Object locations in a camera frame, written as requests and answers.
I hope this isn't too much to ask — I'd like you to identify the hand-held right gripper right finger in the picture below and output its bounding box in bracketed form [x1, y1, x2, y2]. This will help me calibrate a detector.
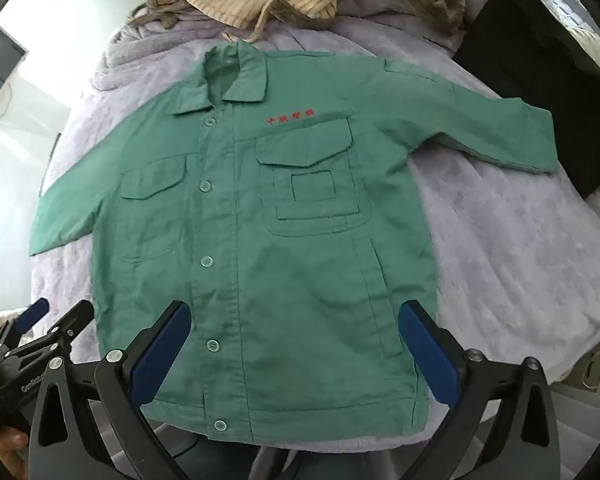
[397, 299, 561, 480]

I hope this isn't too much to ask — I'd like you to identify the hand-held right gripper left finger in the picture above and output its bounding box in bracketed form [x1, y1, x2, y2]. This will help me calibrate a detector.
[27, 300, 193, 480]

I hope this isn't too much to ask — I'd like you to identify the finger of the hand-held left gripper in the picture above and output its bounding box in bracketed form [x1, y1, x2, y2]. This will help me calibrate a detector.
[0, 297, 51, 348]
[7, 300, 96, 363]

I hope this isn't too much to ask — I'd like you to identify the green work jacket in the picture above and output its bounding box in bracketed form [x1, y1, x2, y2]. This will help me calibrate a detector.
[29, 41, 560, 445]

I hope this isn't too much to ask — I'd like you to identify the person's left hand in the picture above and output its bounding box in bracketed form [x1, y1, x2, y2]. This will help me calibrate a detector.
[0, 429, 31, 480]

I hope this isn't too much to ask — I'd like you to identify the lilac fleece blanket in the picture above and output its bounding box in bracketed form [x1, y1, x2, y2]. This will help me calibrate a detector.
[29, 0, 600, 443]

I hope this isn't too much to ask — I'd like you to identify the dark flat screen monitor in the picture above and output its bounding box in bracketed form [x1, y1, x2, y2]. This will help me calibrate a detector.
[0, 25, 29, 84]

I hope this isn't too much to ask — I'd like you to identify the black cloth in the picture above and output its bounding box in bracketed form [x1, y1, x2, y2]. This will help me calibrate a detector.
[452, 0, 600, 200]

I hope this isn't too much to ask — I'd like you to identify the white quilted pillow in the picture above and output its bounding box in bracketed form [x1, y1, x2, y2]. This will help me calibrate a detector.
[527, 0, 600, 88]

